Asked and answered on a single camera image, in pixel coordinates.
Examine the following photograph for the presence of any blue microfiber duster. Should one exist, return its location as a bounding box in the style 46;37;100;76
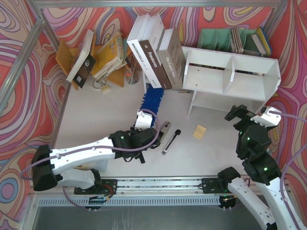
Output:
140;85;165;115

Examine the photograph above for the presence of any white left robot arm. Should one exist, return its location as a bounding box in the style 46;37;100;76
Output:
20;109;160;191

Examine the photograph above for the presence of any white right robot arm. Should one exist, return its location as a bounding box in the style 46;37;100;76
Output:
217;105;306;230

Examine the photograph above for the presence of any white bookshelf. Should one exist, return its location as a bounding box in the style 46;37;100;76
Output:
182;46;281;113

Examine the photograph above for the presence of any black T-shaped part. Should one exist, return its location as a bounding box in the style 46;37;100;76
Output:
135;153;145;164

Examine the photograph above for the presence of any grey black stapler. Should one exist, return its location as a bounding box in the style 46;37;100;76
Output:
159;122;171;143

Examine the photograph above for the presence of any white black marker pen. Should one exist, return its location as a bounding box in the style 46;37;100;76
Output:
162;129;181;155

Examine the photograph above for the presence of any white book support stand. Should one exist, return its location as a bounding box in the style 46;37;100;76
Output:
142;71;151;93

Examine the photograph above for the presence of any cup of pencils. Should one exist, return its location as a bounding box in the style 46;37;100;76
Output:
124;53;140;85

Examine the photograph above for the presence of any green desk organizer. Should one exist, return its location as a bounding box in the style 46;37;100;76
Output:
197;27;257;54

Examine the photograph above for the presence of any blue and yellow book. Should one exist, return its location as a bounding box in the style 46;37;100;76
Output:
251;27;272;57

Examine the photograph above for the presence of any stack of yellow books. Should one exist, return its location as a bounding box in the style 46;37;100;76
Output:
92;31;127;81

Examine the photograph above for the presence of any black and white book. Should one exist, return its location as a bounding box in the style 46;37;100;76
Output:
66;29;96;88

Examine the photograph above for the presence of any grey Lonely Ones book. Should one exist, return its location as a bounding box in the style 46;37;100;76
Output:
157;28;186;90

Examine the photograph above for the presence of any brown Fredonia book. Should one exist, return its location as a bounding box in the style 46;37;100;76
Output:
140;39;172;90

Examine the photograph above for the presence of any white Mademoiselle book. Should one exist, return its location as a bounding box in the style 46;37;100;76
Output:
127;14;169;89

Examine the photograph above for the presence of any metal rail with mounts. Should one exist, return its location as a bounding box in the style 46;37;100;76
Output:
73;176;228;196

